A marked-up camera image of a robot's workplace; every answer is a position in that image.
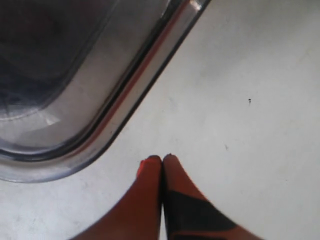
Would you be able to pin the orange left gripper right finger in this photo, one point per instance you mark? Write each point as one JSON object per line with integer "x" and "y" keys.
{"x": 188, "y": 214}

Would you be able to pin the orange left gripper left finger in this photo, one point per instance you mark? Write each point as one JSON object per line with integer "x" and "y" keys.
{"x": 137, "y": 215}

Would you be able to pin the dark transparent box lid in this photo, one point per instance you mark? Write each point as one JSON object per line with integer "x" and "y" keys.
{"x": 73, "y": 71}

